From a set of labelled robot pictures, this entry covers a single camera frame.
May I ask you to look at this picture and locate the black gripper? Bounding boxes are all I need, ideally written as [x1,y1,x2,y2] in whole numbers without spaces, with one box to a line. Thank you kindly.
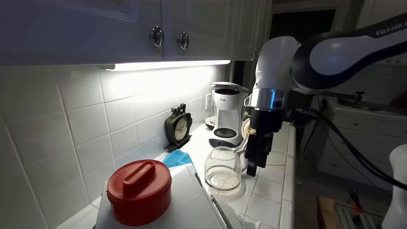
[244,107,285,178]

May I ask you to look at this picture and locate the glass kettle with white handle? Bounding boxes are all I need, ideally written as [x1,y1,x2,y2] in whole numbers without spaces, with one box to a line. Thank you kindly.
[203,117,254,194]

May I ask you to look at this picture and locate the white coffee making machine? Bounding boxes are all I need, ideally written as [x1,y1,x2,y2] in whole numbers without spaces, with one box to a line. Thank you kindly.
[207,82,252,150]

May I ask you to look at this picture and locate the white plate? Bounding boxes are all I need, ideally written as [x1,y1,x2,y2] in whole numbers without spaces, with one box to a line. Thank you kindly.
[203,115,218,130]

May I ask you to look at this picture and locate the blue cloth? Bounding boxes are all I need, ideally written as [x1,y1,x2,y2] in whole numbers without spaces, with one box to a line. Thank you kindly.
[163,149,194,170]

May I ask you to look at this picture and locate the dark analog table clock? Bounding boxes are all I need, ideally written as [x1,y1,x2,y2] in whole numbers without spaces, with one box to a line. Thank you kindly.
[163,103,194,153]

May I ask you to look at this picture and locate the wooden plank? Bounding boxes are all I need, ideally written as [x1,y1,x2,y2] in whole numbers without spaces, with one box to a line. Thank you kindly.
[316,195,346,229]

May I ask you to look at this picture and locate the white drawer cabinet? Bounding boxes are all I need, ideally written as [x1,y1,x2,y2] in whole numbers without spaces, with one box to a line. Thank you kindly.
[315,98,407,192]

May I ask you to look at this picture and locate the under-cabinet light strip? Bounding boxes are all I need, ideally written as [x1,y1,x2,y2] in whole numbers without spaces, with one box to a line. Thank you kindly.
[103,59,232,73]

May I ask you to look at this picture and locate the round metal cabinet knob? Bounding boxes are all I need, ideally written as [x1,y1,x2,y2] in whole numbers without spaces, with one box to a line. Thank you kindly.
[150,24,165,49]
[177,31,191,51]

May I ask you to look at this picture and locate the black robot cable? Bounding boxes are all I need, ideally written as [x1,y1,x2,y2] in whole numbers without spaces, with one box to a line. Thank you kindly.
[296,106,407,191]

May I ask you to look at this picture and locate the red handled tool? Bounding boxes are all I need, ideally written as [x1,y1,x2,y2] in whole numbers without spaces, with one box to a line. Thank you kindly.
[347,190,363,214]

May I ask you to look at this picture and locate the wall cabinets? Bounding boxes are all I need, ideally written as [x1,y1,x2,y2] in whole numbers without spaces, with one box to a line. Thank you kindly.
[0,0,272,68]

